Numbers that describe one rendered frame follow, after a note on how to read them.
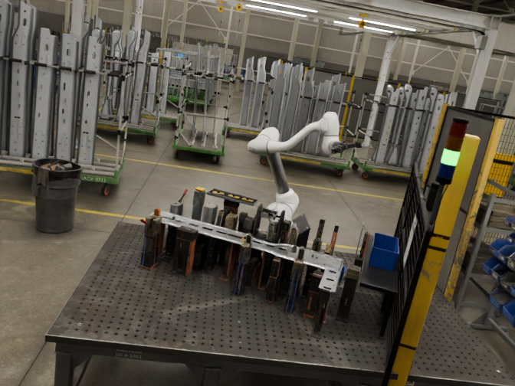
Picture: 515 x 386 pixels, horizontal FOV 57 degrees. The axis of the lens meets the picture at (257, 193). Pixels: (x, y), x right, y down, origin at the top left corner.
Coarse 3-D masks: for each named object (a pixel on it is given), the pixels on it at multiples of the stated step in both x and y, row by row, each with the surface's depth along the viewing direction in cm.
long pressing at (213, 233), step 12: (168, 216) 336; (180, 216) 339; (216, 228) 329; (228, 240) 314; (240, 240) 316; (276, 252) 308; (288, 252) 311; (312, 252) 318; (312, 264) 299; (336, 264) 305
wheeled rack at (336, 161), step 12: (300, 96) 967; (360, 108) 951; (264, 120) 1050; (348, 120) 1050; (264, 156) 985; (288, 156) 977; (300, 156) 989; (312, 156) 1013; (336, 156) 1065; (336, 168) 1066; (348, 168) 985
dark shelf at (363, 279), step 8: (368, 248) 334; (368, 256) 320; (368, 264) 306; (368, 272) 294; (376, 272) 297; (384, 272) 299; (392, 272) 301; (360, 280) 281; (368, 280) 283; (376, 280) 285; (384, 280) 286; (392, 280) 289; (368, 288) 278; (376, 288) 277; (384, 288) 276; (392, 288) 278
